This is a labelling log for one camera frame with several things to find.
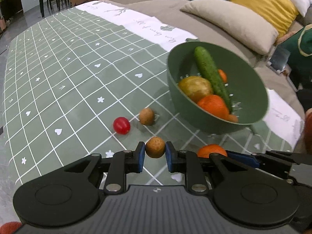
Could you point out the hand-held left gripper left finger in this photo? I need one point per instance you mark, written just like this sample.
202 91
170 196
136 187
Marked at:
141 158

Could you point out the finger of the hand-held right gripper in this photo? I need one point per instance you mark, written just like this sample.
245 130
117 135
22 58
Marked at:
275 170
243 159

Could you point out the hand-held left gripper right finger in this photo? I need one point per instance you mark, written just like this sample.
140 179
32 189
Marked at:
170 159

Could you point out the brown longan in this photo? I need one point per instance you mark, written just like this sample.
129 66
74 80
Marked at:
146 116
155 147

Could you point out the orange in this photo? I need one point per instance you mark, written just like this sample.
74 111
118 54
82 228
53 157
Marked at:
210 150
212 104
232 118
223 76

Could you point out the yellow-green pear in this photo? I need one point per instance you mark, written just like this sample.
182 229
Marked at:
195 87

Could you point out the green cucumber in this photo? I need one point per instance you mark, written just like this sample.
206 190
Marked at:
209 73

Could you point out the green colander bowl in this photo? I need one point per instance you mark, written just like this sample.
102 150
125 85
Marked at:
179 61

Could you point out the person's right hand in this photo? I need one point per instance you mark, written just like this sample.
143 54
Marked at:
308 129

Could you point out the red cherry tomato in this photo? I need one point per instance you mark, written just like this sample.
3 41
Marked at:
121 126

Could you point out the smartphone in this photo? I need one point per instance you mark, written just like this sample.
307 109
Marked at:
279 57

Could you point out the green checked tablecloth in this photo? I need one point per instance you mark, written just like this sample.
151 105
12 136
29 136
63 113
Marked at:
61 78

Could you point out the dark green cloth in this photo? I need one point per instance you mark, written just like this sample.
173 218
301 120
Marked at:
297 51

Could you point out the beige pillow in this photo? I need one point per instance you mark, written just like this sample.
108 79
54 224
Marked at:
231 22

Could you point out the orange rug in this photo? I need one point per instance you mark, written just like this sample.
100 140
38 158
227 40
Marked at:
9 227

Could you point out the beige sofa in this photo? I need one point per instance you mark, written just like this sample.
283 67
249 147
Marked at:
151 7

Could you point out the yellow pillow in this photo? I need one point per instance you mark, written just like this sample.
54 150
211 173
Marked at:
265 4

